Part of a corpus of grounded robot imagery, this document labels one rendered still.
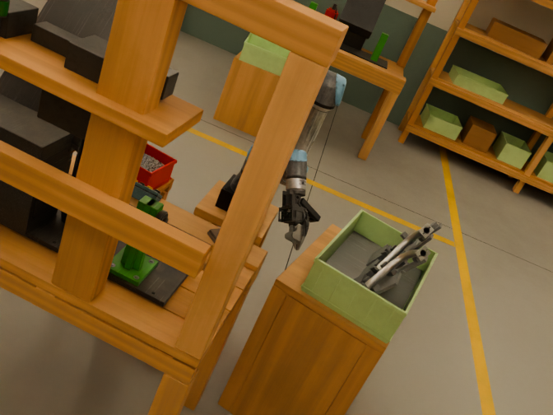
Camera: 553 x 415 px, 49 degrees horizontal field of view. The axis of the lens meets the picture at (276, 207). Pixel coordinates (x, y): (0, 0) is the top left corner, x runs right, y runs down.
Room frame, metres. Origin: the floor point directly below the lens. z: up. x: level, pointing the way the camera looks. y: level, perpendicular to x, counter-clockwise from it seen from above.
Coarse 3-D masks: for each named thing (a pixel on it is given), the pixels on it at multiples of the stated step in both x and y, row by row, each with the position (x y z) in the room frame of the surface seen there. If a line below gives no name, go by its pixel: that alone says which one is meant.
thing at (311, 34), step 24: (192, 0) 1.40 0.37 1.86; (216, 0) 1.40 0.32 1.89; (240, 0) 1.39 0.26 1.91; (264, 0) 1.39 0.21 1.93; (288, 0) 1.45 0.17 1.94; (240, 24) 1.39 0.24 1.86; (264, 24) 1.39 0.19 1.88; (288, 24) 1.38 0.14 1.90; (312, 24) 1.38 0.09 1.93; (336, 24) 1.41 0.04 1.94; (288, 48) 1.38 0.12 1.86; (312, 48) 1.37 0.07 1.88; (336, 48) 1.38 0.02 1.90
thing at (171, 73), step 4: (168, 72) 1.52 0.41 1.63; (172, 72) 1.53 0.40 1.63; (176, 72) 1.55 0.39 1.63; (168, 76) 1.50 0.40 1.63; (172, 76) 1.52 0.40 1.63; (176, 76) 1.55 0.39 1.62; (168, 80) 1.50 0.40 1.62; (172, 80) 1.53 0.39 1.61; (176, 80) 1.56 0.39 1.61; (168, 84) 1.51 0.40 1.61; (172, 84) 1.54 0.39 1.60; (164, 88) 1.49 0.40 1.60; (168, 88) 1.51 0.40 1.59; (172, 88) 1.55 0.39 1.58; (164, 92) 1.50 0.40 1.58; (168, 92) 1.52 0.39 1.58; (172, 92) 1.55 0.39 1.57; (160, 96) 1.49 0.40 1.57; (164, 96) 1.50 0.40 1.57
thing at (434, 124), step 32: (544, 0) 6.76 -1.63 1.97; (448, 32) 7.23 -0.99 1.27; (480, 32) 6.94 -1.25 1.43; (512, 32) 6.89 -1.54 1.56; (544, 64) 6.81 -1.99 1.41; (416, 96) 7.23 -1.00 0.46; (480, 96) 6.81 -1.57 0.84; (416, 128) 6.76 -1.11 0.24; (448, 128) 6.85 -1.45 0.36; (480, 128) 6.88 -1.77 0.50; (544, 128) 6.77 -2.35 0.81; (480, 160) 6.76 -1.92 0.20; (512, 160) 6.86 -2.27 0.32; (544, 160) 6.93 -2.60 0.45
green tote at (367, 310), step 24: (360, 216) 2.64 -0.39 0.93; (336, 240) 2.29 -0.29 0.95; (384, 240) 2.60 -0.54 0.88; (432, 264) 2.42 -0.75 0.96; (312, 288) 2.05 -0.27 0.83; (336, 288) 2.03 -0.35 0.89; (360, 288) 2.00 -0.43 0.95; (360, 312) 2.00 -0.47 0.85; (384, 312) 1.98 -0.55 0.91; (384, 336) 1.96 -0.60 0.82
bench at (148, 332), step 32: (0, 224) 1.58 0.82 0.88; (0, 256) 1.44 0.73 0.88; (32, 256) 1.50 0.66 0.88; (32, 288) 1.42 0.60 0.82; (192, 288) 1.67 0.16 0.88; (96, 320) 1.40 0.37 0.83; (128, 320) 1.40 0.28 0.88; (160, 320) 1.46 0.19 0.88; (224, 320) 1.59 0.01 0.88; (128, 352) 1.39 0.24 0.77; (160, 352) 1.38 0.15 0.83; (160, 384) 1.38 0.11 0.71; (192, 384) 1.43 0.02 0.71
